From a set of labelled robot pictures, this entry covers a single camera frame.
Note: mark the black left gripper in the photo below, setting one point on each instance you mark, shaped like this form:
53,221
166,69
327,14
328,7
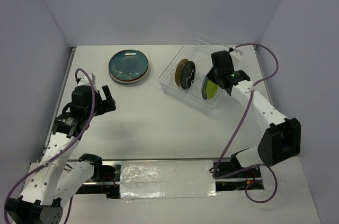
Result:
108,104

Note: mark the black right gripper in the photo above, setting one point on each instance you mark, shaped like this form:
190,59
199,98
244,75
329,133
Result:
211,76

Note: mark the lime green plate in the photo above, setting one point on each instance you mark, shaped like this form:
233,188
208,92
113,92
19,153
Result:
211,89

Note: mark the red plate with teal flower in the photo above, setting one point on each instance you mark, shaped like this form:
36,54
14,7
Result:
127,82

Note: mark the white plate with red back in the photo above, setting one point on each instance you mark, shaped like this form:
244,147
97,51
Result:
125,77

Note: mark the teal glazed brown-rimmed plate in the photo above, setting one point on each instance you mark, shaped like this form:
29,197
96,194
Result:
129,60

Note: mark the blue patterned dark-rimmed plate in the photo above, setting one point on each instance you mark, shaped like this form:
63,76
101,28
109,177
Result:
204,88

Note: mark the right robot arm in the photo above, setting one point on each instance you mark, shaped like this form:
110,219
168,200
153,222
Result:
281,138

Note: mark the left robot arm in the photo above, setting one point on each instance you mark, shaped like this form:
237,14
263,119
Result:
48,189

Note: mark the black plate with white line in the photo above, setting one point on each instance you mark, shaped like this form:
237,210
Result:
187,75

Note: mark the beige brown-rimmed plate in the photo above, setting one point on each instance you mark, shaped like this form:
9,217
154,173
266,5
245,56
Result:
178,71

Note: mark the silver foil covered panel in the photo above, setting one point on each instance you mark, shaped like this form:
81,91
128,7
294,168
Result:
167,179

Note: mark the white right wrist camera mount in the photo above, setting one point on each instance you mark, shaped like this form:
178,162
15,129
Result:
235,53

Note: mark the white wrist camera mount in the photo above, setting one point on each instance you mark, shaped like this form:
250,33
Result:
235,53
86,80

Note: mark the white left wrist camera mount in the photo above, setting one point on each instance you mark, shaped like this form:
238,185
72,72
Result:
86,80

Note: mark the white wire dish rack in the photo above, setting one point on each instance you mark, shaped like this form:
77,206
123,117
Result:
198,48

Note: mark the black metal base rail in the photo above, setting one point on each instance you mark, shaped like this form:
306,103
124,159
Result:
107,181

